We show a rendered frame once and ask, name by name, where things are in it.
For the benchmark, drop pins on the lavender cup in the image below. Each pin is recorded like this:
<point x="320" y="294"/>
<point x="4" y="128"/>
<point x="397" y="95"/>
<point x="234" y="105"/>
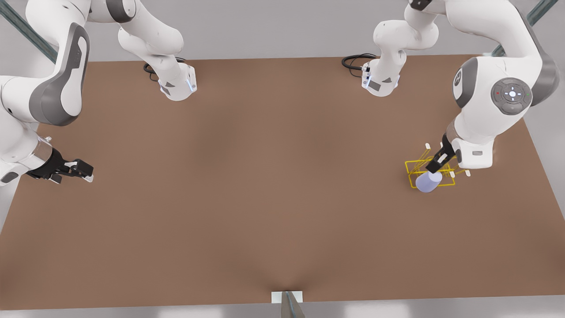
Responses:
<point x="428" y="182"/>

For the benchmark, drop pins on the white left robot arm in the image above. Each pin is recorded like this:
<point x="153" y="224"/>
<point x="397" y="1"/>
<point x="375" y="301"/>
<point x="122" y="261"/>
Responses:
<point x="490" y="70"/>

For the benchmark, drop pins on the white post foot plate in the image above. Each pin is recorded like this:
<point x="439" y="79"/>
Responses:
<point x="276" y="297"/>

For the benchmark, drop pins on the silver frame post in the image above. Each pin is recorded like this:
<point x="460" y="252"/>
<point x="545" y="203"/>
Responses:
<point x="536" y="13"/>
<point x="291" y="307"/>
<point x="26" y="31"/>

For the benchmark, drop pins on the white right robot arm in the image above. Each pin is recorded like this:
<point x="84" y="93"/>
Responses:
<point x="57" y="92"/>

